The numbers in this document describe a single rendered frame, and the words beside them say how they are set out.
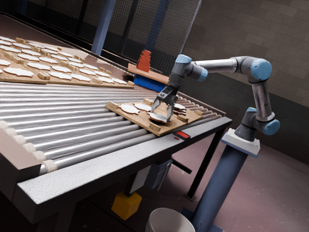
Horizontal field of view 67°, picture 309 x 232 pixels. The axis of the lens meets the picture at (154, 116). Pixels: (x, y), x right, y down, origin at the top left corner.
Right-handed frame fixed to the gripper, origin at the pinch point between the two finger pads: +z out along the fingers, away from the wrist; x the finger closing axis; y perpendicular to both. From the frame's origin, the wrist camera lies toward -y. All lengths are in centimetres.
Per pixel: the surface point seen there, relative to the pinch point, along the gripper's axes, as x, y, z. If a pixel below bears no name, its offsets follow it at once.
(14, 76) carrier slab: 64, -41, 5
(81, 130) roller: 9.6, -47.7, 7.9
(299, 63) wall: -76, 524, -147
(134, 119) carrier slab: 6.6, -14.0, 3.7
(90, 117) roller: 18.6, -32.7, 7.0
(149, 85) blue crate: 53, 86, -4
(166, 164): -19.0, -17.1, 14.7
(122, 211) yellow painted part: -15, -38, 34
